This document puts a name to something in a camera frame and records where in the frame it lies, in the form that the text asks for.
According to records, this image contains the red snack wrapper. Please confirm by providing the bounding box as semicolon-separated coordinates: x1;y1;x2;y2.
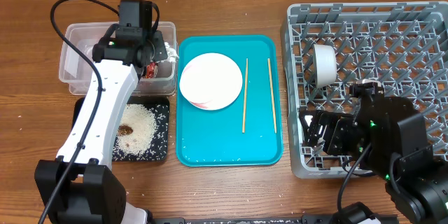
144;62;158;78

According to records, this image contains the white napkin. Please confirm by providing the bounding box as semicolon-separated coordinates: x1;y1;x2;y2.
164;42;179;63

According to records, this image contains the grey bowl with food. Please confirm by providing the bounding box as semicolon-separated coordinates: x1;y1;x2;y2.
313;44;337;88

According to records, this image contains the pink plate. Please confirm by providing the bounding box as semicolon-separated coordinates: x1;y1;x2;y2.
182;52;243;111

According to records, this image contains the wooden chopstick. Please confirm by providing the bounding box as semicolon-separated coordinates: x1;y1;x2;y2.
242;58;249;134
267;58;277;134

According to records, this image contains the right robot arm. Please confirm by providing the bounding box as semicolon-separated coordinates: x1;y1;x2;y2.
298;80;447;223

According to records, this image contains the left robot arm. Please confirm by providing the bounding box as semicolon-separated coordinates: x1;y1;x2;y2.
34;0;168;223

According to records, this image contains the grey dishwasher rack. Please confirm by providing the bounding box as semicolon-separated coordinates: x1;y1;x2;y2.
280;1;447;179

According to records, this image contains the clear plastic bin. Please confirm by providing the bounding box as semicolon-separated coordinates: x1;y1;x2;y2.
59;22;178;96

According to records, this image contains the spilled rice pile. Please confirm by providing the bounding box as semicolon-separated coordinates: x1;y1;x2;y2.
115;104;158;156

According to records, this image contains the teal plastic tray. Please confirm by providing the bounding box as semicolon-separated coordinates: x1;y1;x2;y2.
176;34;284;167

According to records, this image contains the brown food piece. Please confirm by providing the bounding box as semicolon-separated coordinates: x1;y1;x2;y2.
117;125;133;137

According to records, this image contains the black tray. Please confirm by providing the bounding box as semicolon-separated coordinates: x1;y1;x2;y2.
71;96;171;162

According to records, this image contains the black right cable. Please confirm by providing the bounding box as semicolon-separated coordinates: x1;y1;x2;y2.
336;143;372;214

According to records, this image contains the black cable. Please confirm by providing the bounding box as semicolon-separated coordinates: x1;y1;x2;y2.
36;0;120;224
336;143;372;214

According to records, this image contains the black left cable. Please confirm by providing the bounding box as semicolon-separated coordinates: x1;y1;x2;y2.
36;0;120;224

